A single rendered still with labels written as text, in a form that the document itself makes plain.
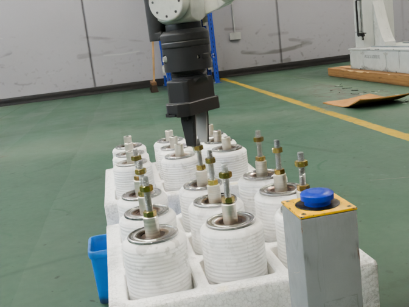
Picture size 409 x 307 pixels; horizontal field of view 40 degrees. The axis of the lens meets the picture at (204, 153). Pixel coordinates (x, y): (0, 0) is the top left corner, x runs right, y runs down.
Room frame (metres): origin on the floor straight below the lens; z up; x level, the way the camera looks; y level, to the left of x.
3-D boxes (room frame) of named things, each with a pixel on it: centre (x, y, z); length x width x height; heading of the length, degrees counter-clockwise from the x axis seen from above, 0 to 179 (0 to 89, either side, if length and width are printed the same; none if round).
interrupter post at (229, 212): (0.80, -0.03, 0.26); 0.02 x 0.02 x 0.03
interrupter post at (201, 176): (1.03, 0.01, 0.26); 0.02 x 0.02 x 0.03
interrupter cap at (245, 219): (0.80, -0.03, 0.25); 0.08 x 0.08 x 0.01
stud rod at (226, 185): (0.80, -0.03, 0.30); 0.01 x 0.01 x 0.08
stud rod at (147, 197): (0.78, 0.09, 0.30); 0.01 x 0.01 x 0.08
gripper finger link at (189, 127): (1.02, 0.02, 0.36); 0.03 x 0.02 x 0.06; 52
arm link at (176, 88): (1.04, 0.01, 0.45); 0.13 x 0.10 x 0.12; 142
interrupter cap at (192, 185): (1.03, 0.01, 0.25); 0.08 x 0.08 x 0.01
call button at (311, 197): (0.64, -0.13, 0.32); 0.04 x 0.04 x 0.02
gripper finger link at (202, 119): (1.05, 0.00, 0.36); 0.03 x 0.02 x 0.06; 52
